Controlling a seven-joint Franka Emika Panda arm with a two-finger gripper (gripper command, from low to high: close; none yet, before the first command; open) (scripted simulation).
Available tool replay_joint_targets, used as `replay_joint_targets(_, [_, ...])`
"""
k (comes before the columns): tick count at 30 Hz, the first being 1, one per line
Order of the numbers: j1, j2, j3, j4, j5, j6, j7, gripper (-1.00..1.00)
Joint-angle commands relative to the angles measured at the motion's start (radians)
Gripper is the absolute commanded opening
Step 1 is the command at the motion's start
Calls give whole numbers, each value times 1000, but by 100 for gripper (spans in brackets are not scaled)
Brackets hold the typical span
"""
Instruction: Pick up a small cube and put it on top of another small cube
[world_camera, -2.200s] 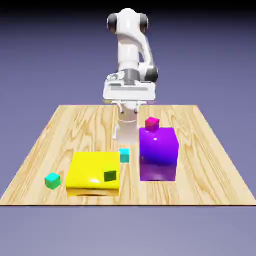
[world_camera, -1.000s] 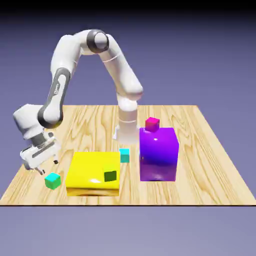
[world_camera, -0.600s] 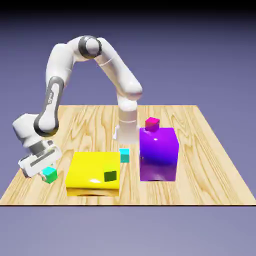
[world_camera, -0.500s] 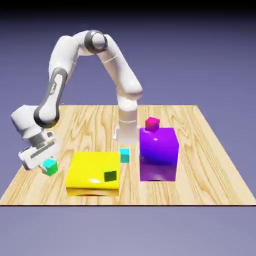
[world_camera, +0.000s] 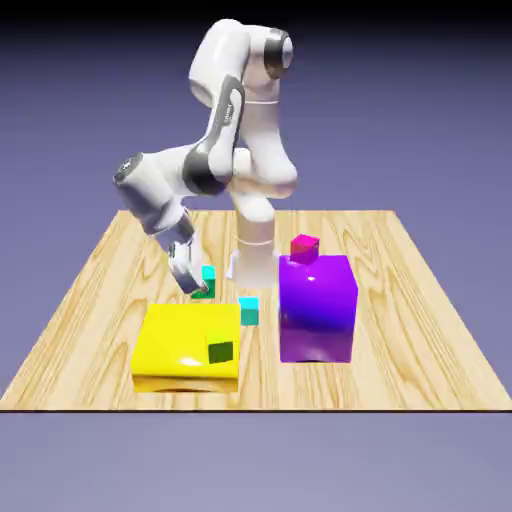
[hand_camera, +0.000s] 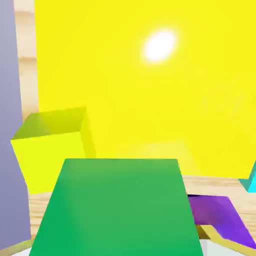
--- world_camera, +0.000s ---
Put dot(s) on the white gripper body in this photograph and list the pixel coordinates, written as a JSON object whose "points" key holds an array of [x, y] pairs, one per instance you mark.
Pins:
{"points": [[184, 264]]}

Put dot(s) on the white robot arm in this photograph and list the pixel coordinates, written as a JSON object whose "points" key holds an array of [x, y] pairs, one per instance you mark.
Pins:
{"points": [[260, 132]]}

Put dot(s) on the small cyan cube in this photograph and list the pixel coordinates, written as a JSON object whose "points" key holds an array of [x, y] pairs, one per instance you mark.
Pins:
{"points": [[209, 272], [249, 312]]}

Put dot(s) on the small dark green cube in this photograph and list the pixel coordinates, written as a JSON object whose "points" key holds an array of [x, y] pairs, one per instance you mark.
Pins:
{"points": [[220, 352]]}

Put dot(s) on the small magenta cube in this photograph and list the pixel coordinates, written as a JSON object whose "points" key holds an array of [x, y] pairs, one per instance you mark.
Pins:
{"points": [[304, 250]]}

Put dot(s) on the large yellow box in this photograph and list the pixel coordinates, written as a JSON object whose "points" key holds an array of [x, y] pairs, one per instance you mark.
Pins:
{"points": [[180, 340]]}

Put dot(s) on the large purple box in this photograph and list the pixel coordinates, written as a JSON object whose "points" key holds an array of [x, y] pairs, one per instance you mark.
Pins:
{"points": [[316, 312]]}

